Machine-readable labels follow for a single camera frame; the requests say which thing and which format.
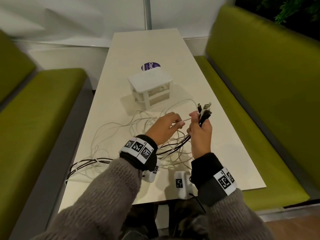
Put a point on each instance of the person's right hand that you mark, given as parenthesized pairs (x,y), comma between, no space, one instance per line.
(200,138)

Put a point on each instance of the person's left hand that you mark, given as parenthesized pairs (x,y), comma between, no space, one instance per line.
(161,128)

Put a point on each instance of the person's left thumb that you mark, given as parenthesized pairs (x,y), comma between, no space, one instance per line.
(179,125)

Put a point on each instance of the person's right thumb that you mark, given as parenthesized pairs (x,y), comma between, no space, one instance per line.
(194,116)

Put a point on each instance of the person's left forearm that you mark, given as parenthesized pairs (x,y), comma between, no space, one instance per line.
(100,202)

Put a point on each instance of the person's right forearm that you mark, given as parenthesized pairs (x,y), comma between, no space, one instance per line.
(230,212)

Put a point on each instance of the black wristband with markers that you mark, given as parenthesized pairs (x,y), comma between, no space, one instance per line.
(215,182)
(137,152)

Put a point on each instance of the white two-drawer organizer box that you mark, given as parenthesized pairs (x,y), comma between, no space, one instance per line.
(150,84)

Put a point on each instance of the round purple sticker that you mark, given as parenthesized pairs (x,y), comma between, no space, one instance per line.
(150,65)

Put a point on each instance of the green bench back cushion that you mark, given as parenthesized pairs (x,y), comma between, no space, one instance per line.
(270,79)
(12,67)

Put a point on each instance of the green bench seat cushion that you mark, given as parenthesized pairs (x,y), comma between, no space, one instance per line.
(262,167)
(32,137)

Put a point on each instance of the person's legs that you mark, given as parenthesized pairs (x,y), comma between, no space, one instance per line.
(175,222)

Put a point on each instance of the green plant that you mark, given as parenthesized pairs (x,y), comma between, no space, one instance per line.
(290,8)

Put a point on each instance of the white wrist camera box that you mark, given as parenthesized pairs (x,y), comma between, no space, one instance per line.
(150,175)
(182,184)

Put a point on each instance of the grey wall post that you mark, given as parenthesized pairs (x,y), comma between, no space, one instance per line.
(147,12)

